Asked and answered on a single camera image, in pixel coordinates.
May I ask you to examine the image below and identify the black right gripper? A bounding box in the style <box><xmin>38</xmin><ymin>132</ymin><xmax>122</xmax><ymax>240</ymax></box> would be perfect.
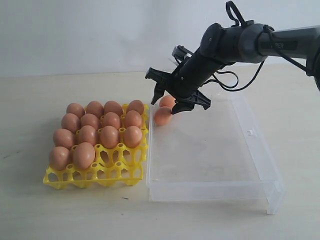
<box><xmin>145</xmin><ymin>50</ymin><xmax>212</xmax><ymax>115</ymax></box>

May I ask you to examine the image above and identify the brown egg slot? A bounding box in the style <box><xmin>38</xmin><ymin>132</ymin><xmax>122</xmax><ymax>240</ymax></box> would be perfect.
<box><xmin>86</xmin><ymin>100</ymin><xmax>104</xmax><ymax>119</ymax></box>
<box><xmin>104</xmin><ymin>100</ymin><xmax>124</xmax><ymax>117</ymax></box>
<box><xmin>126</xmin><ymin>99</ymin><xmax>145</xmax><ymax>115</ymax></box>
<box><xmin>66</xmin><ymin>102</ymin><xmax>86</xmax><ymax>119</ymax></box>

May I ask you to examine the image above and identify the brown egg column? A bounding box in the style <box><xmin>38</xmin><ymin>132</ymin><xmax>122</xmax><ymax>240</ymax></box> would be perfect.
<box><xmin>80</xmin><ymin>113</ymin><xmax>102</xmax><ymax>130</ymax></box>

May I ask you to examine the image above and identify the brown egg mid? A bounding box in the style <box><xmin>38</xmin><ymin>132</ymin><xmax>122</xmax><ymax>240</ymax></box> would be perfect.
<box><xmin>77</xmin><ymin>125</ymin><xmax>99</xmax><ymax>146</ymax></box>

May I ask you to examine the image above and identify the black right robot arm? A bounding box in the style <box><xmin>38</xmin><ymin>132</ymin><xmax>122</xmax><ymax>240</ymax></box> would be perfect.
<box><xmin>145</xmin><ymin>23</ymin><xmax>320</xmax><ymax>114</ymax></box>

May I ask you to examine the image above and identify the clear plastic bin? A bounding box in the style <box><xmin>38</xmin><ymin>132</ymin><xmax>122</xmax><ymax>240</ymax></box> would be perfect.
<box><xmin>146</xmin><ymin>91</ymin><xmax>285</xmax><ymax>215</ymax></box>

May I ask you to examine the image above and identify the yellow plastic egg tray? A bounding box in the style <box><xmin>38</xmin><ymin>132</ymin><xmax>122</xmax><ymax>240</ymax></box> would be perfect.
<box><xmin>42</xmin><ymin>104</ymin><xmax>150</xmax><ymax>190</ymax></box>

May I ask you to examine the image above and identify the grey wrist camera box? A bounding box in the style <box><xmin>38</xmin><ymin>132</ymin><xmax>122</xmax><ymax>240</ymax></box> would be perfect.
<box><xmin>171</xmin><ymin>45</ymin><xmax>194</xmax><ymax>61</ymax></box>

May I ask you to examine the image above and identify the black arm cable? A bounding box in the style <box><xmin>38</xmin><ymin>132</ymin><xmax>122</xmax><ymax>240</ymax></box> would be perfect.
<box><xmin>212</xmin><ymin>1</ymin><xmax>308</xmax><ymax>91</ymax></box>

